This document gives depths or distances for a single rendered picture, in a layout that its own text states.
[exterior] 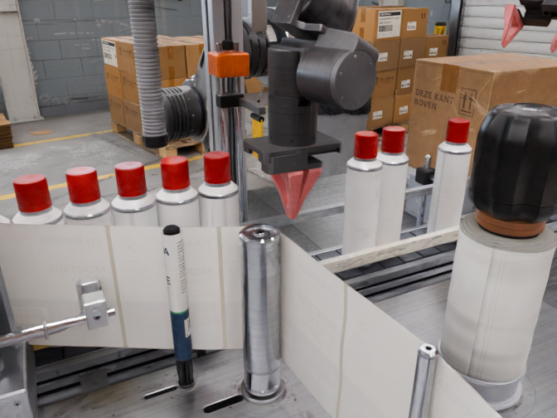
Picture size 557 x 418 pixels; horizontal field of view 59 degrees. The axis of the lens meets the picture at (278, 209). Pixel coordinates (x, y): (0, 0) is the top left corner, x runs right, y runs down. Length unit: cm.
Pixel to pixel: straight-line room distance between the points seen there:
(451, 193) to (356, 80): 39
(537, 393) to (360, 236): 30
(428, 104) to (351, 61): 78
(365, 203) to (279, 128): 22
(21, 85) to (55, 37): 63
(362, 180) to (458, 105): 53
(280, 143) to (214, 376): 27
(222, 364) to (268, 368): 9
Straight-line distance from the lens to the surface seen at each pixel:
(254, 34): 128
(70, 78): 616
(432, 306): 71
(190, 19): 665
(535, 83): 123
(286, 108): 55
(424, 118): 127
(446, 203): 84
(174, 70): 407
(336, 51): 50
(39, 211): 59
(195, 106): 171
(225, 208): 61
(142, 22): 66
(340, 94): 48
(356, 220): 73
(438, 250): 85
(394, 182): 75
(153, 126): 68
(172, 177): 59
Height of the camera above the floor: 127
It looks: 24 degrees down
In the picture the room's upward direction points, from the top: straight up
